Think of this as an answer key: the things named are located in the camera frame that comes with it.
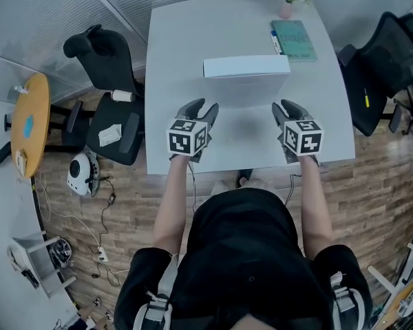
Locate black wire basket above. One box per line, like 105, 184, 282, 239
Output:
49, 238, 74, 268

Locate person's feet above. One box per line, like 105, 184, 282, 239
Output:
209, 168, 273, 196

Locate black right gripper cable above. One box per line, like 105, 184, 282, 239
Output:
283, 173, 303, 208

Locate black padded office chair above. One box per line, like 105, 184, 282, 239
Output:
41, 23, 146, 166

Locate grey harness strap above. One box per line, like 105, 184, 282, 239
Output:
329, 269, 366, 330
133, 252, 180, 330

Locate white object box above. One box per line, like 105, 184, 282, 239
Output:
202, 54, 292, 109

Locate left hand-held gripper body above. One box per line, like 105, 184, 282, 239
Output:
165, 109, 213, 164

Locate person's left forearm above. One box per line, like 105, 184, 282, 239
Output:
152, 154, 194, 256

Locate person's right forearm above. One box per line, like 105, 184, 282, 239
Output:
297, 154, 333, 258

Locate blue sticker pad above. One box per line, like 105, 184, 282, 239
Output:
21, 115, 36, 139

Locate white paper roll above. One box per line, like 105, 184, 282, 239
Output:
110, 89, 136, 103

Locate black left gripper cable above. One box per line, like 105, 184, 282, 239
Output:
187, 161, 198, 216

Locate round wooden side table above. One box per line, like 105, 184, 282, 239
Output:
10, 72, 52, 179

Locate green book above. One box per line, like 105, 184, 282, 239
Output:
271, 19, 319, 63

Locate crumpled white paper sheet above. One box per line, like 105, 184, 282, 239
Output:
98, 123, 123, 148

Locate person's black shirt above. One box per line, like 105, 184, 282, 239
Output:
113, 187, 373, 330

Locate white round helmet device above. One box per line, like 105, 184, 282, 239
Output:
66, 151, 101, 197

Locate black mesh office chair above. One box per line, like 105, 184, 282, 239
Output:
336, 11, 413, 138

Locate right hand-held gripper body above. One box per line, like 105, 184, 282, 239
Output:
277, 117, 325, 165

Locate blue and white marker pen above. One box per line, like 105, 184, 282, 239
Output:
269, 30, 284, 56

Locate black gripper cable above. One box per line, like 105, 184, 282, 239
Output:
283, 173, 303, 208
187, 161, 198, 216

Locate white floor cable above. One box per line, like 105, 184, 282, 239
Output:
33, 172, 103, 250

